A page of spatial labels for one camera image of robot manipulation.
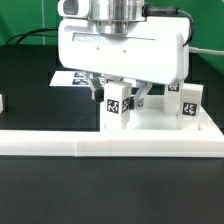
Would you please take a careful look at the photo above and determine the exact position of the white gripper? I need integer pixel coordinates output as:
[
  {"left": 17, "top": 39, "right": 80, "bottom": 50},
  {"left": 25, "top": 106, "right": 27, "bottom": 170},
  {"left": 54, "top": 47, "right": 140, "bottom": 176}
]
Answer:
[{"left": 58, "top": 0, "right": 190, "bottom": 110}]

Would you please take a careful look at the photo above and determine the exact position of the white square table top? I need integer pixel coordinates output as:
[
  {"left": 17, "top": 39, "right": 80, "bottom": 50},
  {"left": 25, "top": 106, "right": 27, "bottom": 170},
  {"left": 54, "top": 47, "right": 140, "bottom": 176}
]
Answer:
[{"left": 99, "top": 94, "right": 224, "bottom": 158}]

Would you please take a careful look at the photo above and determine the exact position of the white sheet with tags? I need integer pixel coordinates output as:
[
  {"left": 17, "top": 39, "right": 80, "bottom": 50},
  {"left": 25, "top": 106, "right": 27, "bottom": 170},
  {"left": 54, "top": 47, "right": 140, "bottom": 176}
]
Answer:
[{"left": 49, "top": 70, "right": 118, "bottom": 89}]

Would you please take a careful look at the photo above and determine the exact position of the white L-shaped obstacle fence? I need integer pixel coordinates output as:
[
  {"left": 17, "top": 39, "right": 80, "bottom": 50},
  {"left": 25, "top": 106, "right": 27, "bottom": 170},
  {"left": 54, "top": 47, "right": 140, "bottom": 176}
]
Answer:
[{"left": 0, "top": 98, "right": 224, "bottom": 158}]

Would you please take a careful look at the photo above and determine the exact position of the white part at left edge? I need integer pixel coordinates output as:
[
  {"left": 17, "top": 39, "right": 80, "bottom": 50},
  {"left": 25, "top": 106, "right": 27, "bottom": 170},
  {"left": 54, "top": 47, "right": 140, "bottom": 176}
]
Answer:
[{"left": 0, "top": 94, "right": 4, "bottom": 114}]

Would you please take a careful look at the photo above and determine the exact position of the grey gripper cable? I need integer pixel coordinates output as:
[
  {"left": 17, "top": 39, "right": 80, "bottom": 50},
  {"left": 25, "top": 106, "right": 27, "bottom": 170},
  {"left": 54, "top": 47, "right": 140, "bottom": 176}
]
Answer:
[{"left": 143, "top": 4, "right": 224, "bottom": 56}]

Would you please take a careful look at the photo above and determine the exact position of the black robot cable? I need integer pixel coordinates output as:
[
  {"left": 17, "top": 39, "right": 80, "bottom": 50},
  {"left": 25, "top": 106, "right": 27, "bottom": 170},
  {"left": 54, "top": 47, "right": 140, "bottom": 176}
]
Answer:
[{"left": 4, "top": 27, "right": 61, "bottom": 46}]

